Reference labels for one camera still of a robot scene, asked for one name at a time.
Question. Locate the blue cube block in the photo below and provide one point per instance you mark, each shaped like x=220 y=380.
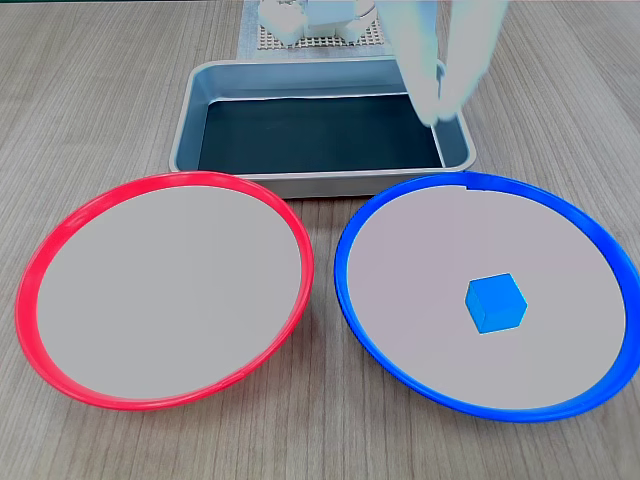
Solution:
x=495 y=305

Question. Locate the black tray liner mat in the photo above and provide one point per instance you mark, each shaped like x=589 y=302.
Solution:
x=320 y=132

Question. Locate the silver metal tray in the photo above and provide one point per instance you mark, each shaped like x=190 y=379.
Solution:
x=300 y=182

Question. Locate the blue rimmed white dish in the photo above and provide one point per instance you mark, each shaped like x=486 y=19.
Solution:
x=425 y=280

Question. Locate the red rimmed white dish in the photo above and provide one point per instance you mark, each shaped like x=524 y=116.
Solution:
x=170 y=295

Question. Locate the white mesh mat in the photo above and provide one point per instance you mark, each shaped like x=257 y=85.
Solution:
x=370 y=37

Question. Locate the grey base plate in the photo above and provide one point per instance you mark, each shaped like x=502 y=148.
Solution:
x=247 y=30

